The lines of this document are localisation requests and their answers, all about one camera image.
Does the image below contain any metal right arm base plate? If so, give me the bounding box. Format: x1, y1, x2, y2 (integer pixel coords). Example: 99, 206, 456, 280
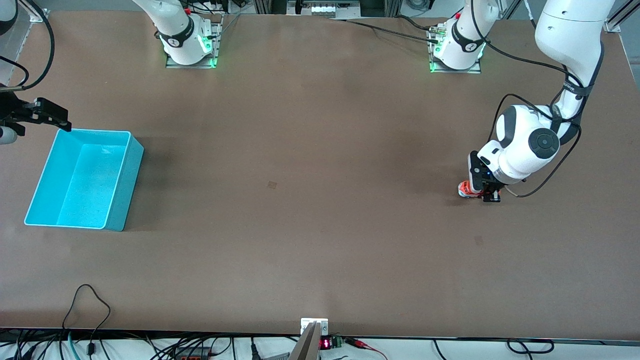
165, 14, 224, 69

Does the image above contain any grey camera mount bar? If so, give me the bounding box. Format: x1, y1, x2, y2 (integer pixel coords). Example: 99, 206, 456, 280
288, 321, 322, 360

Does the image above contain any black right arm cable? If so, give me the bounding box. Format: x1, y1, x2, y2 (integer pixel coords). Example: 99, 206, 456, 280
0, 0, 54, 92

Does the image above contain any coiled black cable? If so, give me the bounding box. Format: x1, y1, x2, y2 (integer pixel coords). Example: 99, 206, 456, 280
507, 338, 555, 355

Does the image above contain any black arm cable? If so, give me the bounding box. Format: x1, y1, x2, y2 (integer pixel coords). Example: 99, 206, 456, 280
0, 0, 54, 92
469, 0, 607, 199

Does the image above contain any blue plastic box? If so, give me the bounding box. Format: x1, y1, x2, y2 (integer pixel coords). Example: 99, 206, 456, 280
23, 128, 145, 232

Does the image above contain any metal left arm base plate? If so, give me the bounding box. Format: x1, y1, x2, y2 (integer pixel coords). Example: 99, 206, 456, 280
426, 25, 482, 75

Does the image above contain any black power strip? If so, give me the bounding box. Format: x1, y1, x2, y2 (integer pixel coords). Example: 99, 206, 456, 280
174, 347, 212, 360

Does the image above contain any red clip lead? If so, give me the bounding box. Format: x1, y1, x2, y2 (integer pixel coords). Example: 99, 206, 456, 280
345, 337, 389, 360

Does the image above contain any aluminium profile bracket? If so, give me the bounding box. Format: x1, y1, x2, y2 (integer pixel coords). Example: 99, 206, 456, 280
602, 0, 640, 34

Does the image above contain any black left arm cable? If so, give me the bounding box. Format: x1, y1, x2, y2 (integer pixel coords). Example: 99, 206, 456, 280
469, 0, 607, 199

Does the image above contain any aluminium frame rack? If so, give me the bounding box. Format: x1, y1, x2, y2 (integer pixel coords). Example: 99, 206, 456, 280
252, 0, 402, 19

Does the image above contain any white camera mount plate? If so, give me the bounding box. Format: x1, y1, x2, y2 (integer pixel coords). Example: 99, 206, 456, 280
300, 318, 329, 336

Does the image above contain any looped thin black cable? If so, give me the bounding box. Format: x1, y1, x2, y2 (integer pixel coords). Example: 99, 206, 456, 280
62, 283, 112, 357

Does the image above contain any thick black table cable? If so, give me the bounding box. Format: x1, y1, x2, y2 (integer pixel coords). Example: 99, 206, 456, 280
395, 15, 443, 33

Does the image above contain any thin black table cable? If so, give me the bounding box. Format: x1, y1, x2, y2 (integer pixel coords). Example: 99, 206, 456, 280
324, 18, 441, 44

